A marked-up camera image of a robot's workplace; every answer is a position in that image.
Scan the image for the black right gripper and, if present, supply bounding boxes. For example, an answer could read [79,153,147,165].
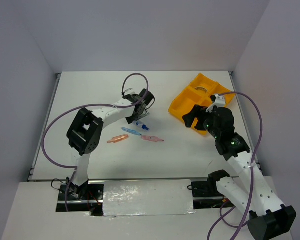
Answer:
[182,104,221,139]

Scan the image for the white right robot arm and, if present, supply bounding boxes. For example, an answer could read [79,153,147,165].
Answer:
[182,104,297,240]

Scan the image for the blue highlighter pen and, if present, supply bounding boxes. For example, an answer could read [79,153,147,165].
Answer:
[121,127,142,136]

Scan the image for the silver foil sheet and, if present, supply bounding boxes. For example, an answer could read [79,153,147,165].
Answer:
[102,179,195,217]

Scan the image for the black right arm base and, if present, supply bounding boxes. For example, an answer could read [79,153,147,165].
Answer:
[187,170,234,210]

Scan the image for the pink highlighter pen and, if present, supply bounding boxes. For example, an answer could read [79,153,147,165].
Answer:
[141,135,164,143]

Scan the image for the yellow compartment bin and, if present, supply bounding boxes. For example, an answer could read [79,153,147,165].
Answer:
[168,73,231,122]

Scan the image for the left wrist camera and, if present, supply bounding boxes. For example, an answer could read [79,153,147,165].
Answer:
[122,88,136,100]

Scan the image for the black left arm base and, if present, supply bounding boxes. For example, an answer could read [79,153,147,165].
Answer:
[50,178,105,217]

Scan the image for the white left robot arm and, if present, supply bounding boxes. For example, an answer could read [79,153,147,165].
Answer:
[66,88,155,200]

